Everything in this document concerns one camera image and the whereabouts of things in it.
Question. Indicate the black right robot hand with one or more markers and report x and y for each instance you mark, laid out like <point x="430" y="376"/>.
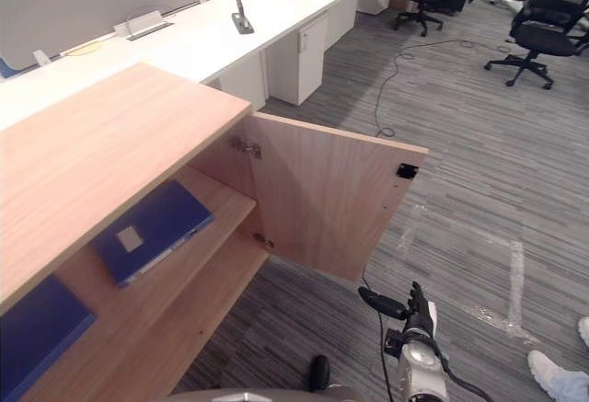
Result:
<point x="421" y="312"/>

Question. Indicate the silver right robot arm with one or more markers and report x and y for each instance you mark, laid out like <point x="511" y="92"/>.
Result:
<point x="421" y="365"/>

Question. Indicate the black door latch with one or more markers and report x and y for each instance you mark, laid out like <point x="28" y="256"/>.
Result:
<point x="406" y="170"/>

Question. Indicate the wooden cabinet door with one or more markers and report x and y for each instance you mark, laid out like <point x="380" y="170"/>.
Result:
<point x="322" y="199"/>

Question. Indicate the silver door hinge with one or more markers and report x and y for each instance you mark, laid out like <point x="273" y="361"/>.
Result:
<point x="246" y="147"/>
<point x="263" y="239"/>

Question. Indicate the blue folder with grey label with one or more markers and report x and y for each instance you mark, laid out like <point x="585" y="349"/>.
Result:
<point x="156" y="222"/>

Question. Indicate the black mesh office chair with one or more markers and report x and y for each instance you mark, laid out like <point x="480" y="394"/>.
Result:
<point x="545" y="34"/>

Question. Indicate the light wooden office cabinet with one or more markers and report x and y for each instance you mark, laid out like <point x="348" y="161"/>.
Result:
<point x="115" y="117"/>

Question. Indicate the plain blue folder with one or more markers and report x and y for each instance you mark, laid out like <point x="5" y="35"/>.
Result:
<point x="37" y="328"/>

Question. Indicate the clear floor tape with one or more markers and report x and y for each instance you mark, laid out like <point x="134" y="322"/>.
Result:
<point x="515" y="278"/>

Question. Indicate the dark robot foot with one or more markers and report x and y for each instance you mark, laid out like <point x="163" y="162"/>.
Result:
<point x="319" y="374"/>

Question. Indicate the person's white shoe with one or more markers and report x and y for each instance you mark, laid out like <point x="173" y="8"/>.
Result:
<point x="545" y="372"/>
<point x="585" y="328"/>

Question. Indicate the silver robot body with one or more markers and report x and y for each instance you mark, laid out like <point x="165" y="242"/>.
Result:
<point x="257" y="395"/>

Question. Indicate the white desk pedestal cabinet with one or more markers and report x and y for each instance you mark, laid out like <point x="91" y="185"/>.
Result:
<point x="299" y="57"/>

